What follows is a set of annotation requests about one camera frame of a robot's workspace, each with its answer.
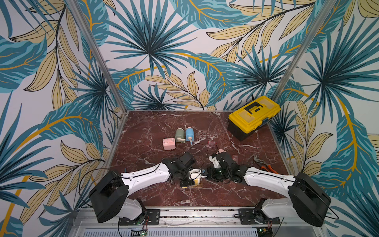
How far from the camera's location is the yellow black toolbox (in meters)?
0.93

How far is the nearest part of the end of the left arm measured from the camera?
0.60 m

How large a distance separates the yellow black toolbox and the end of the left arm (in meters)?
0.43
